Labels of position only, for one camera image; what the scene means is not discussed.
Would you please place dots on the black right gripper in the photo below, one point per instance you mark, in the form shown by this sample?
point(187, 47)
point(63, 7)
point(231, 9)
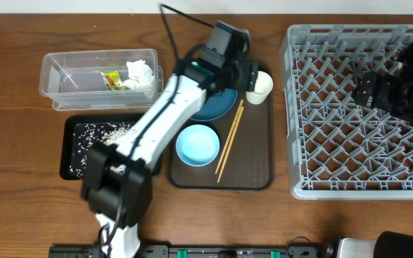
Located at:
point(366, 92)

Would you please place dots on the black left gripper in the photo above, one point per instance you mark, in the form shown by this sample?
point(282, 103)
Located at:
point(248, 77)

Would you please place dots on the wooden chopstick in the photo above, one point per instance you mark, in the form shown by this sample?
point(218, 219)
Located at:
point(229, 149)
point(229, 136)

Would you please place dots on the white paper cup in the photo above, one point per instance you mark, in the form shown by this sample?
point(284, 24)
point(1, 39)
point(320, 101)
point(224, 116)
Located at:
point(263, 87)

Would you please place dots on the dark blue plate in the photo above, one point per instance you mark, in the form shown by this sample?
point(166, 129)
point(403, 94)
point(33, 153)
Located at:
point(216, 106)

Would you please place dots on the light blue bowl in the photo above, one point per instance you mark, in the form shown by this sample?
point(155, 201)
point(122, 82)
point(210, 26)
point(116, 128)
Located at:
point(197, 145)

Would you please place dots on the white napkin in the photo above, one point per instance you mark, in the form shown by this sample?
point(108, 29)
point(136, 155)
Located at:
point(140, 76)

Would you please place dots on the yellow orange snack wrapper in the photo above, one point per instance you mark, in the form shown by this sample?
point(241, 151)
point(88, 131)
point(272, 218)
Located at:
point(112, 80)

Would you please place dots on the leftover rice pile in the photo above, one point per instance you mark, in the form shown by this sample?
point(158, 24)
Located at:
point(85, 135)

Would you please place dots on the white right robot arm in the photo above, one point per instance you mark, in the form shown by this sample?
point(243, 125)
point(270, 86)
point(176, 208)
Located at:
point(389, 242)

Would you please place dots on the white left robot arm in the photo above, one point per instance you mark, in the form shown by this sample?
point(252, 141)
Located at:
point(117, 182)

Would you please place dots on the grey dishwasher rack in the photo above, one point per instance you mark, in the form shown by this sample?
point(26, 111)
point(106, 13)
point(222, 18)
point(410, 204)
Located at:
point(336, 148)

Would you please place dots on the clear plastic waste bin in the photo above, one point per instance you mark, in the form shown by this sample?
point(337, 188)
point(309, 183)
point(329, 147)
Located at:
point(73, 80)

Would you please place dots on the black food waste tray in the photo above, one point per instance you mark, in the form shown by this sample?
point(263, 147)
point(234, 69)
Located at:
point(71, 122)

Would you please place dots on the black rail at table edge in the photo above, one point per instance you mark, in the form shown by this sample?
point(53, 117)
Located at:
point(162, 251)

